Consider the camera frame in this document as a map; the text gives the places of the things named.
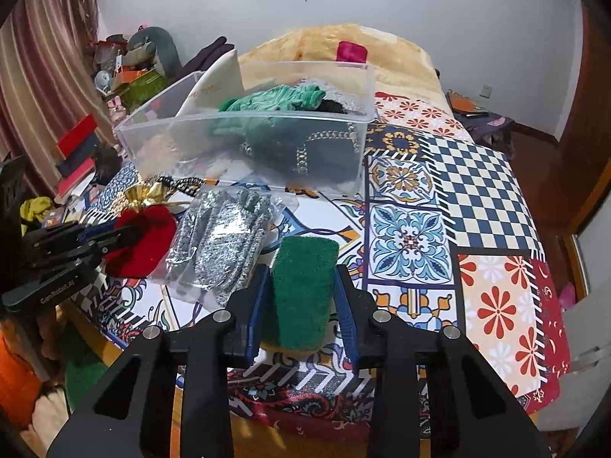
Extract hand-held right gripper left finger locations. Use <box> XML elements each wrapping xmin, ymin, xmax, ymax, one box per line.
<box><xmin>45</xmin><ymin>266</ymin><xmax>272</xmax><ymax>458</ymax></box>

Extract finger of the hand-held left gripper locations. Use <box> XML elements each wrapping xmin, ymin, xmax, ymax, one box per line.
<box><xmin>23</xmin><ymin>221</ymin><xmax>122</xmax><ymax>249</ymax></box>
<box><xmin>71</xmin><ymin>225</ymin><xmax>145</xmax><ymax>268</ymax></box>

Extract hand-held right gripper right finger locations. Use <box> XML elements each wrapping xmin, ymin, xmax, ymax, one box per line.
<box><xmin>333</xmin><ymin>266</ymin><xmax>551</xmax><ymax>458</ymax></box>

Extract red pouch with gold top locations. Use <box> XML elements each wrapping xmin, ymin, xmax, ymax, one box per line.
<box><xmin>102</xmin><ymin>182</ymin><xmax>178</xmax><ymax>278</ymax></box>

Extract green scouring sponge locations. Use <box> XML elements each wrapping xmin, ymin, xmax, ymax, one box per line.
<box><xmin>260</xmin><ymin>237</ymin><xmax>341</xmax><ymax>353</ymax></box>

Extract clear plastic storage bin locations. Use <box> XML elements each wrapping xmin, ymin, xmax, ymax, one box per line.
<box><xmin>113</xmin><ymin>60</ymin><xmax>378</xmax><ymax>197</ymax></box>

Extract yellow-green cloth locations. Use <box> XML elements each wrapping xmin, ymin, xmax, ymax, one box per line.
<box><xmin>19</xmin><ymin>195</ymin><xmax>57</xmax><ymax>237</ymax></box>

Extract grey gloves in plastic bag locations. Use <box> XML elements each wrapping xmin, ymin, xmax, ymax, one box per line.
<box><xmin>165</xmin><ymin>188</ymin><xmax>288</xmax><ymax>309</ymax></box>

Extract stack of red boxes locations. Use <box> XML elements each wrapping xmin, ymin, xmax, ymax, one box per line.
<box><xmin>52</xmin><ymin>113</ymin><xmax>103</xmax><ymax>201</ymax></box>

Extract black beaded bag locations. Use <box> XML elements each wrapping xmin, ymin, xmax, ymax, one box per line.
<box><xmin>241</xmin><ymin>99</ymin><xmax>360</xmax><ymax>187</ymax></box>

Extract green cardboard box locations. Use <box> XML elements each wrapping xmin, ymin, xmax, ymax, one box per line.
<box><xmin>115</xmin><ymin>69</ymin><xmax>171</xmax><ymax>108</ymax></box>

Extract striped curtain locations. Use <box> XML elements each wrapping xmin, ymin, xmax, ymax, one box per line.
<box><xmin>0</xmin><ymin>0</ymin><xmax>102</xmax><ymax>196</ymax></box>

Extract white paper card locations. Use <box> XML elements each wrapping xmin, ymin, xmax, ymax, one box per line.
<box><xmin>176</xmin><ymin>48</ymin><xmax>245</xmax><ymax>116</ymax></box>

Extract dark purple cloth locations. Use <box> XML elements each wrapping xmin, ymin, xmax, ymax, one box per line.
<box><xmin>181</xmin><ymin>36</ymin><xmax>236</xmax><ymax>75</ymax></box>

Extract green knitted cloth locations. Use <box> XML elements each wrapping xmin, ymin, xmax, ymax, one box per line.
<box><xmin>210</xmin><ymin>84</ymin><xmax>327</xmax><ymax>140</ymax></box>

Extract dark side table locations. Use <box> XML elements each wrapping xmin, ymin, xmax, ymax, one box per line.
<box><xmin>446</xmin><ymin>90</ymin><xmax>515</xmax><ymax>160</ymax></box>

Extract white chair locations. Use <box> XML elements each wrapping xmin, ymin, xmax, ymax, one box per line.
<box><xmin>532</xmin><ymin>284</ymin><xmax>611</xmax><ymax>440</ymax></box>

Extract magenta fuzzy pouch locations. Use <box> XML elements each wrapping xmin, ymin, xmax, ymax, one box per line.
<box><xmin>336</xmin><ymin>41</ymin><xmax>369</xmax><ymax>64</ymax></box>

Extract yellow fuzzy blanket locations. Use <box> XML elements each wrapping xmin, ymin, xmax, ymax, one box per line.
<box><xmin>236</xmin><ymin>24</ymin><xmax>438</xmax><ymax>102</ymax></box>

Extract black coiled cord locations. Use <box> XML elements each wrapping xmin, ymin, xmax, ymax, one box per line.
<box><xmin>143</xmin><ymin>176</ymin><xmax>204</xmax><ymax>197</ymax></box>

